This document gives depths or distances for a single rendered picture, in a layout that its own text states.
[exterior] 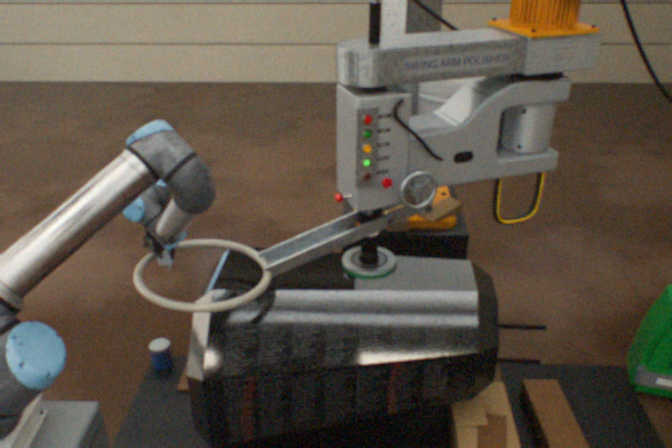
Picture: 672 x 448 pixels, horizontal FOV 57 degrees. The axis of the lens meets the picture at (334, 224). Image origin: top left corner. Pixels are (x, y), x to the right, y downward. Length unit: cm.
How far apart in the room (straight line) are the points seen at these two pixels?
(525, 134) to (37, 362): 182
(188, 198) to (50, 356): 50
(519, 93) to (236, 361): 141
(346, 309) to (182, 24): 660
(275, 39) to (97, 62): 239
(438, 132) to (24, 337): 147
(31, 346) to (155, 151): 55
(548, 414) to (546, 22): 164
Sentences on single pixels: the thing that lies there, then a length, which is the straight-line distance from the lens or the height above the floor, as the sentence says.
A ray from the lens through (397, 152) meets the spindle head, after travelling 219.
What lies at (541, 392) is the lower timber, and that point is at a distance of 307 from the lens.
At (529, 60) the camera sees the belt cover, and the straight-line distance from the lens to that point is 234.
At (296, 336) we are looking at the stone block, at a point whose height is 70.
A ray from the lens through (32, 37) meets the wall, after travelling 925.
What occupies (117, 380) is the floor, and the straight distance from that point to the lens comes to 336.
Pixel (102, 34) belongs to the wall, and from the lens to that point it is 887.
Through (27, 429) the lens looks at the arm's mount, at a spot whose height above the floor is 89.
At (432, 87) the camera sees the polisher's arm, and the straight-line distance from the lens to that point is 273.
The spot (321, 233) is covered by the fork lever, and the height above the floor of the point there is 97.
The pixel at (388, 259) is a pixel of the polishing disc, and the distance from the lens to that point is 247.
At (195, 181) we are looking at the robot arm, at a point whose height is 147.
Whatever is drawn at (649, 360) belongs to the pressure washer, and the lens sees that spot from 331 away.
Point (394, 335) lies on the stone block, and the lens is 231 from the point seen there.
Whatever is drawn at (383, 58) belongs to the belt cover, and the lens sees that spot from 207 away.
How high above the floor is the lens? 211
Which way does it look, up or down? 28 degrees down
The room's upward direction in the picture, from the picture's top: straight up
